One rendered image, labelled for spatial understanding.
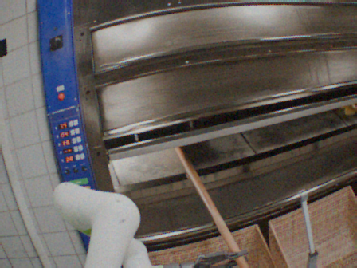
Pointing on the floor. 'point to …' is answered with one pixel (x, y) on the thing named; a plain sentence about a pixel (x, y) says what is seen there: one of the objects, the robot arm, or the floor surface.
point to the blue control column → (60, 72)
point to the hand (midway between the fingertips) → (238, 258)
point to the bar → (260, 214)
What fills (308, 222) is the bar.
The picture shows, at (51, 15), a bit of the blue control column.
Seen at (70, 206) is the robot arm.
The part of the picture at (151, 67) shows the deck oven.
